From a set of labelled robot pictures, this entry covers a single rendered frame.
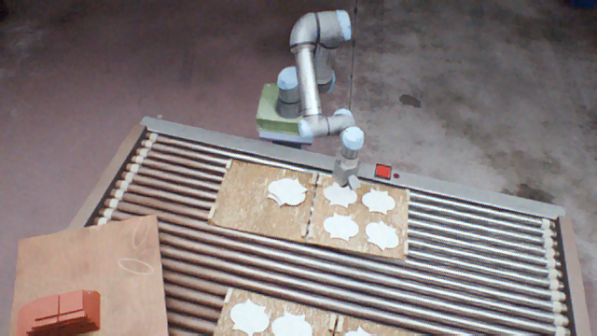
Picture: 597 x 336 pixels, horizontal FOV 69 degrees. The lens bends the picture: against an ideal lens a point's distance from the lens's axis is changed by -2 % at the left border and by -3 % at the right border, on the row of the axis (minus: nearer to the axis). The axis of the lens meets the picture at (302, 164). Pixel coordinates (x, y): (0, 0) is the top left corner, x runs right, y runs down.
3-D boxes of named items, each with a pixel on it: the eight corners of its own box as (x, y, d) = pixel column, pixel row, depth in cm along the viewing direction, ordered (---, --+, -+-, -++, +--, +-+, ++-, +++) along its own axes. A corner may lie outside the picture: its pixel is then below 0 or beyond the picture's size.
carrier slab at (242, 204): (229, 161, 206) (229, 159, 205) (316, 176, 204) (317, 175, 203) (207, 225, 185) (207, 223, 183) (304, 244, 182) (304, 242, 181)
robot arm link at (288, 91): (275, 87, 220) (275, 65, 209) (302, 84, 222) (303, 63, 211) (280, 104, 213) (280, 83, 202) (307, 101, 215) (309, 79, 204)
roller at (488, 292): (111, 201, 194) (108, 194, 190) (560, 306, 177) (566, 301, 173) (105, 210, 191) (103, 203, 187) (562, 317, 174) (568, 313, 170)
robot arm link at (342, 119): (325, 109, 174) (331, 130, 167) (352, 105, 176) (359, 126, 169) (323, 123, 180) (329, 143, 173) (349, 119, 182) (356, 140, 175)
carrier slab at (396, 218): (319, 177, 204) (319, 175, 203) (407, 192, 202) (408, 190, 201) (307, 244, 182) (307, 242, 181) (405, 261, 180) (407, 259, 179)
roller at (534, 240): (141, 150, 213) (139, 144, 209) (551, 243, 195) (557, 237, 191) (136, 159, 210) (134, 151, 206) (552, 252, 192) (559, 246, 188)
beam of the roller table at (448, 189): (146, 123, 227) (144, 115, 222) (558, 214, 208) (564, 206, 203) (139, 135, 221) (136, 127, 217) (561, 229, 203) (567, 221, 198)
